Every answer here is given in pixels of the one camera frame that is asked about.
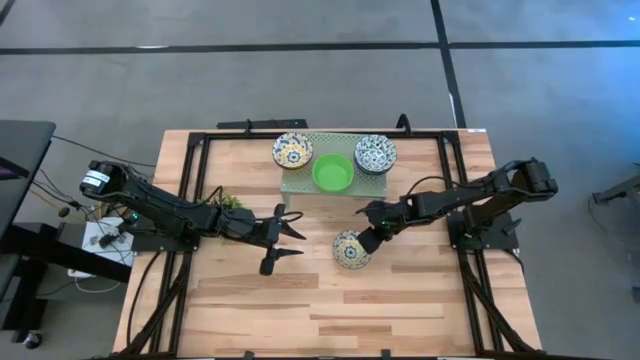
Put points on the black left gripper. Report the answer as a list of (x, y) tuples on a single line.
[(247, 227)]

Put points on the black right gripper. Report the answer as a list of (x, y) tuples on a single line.
[(387, 215)]

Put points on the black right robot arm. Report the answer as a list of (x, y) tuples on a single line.
[(480, 192)]

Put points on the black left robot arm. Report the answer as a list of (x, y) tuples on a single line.
[(160, 212)]

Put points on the green perforated metal rack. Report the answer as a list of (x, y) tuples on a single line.
[(300, 184)]

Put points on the small green artificial plant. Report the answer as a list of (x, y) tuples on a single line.
[(231, 201)]

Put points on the black table clamp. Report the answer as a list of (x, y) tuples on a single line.
[(248, 355), (385, 355)]

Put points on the black flat bar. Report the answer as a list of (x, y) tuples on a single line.
[(270, 124)]

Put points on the white power strip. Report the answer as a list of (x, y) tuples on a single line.
[(92, 232)]

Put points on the grey metal stand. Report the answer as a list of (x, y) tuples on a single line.
[(620, 192)]

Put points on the black caster wheel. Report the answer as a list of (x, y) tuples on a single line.
[(32, 340)]

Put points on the black desk top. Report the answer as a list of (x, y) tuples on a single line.
[(25, 145)]

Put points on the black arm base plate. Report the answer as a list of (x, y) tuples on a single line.
[(150, 244), (500, 242)]

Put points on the black aluminium table frame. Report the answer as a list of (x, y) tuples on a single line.
[(197, 140)]

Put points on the black desk leg frame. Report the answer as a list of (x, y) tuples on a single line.
[(60, 252)]

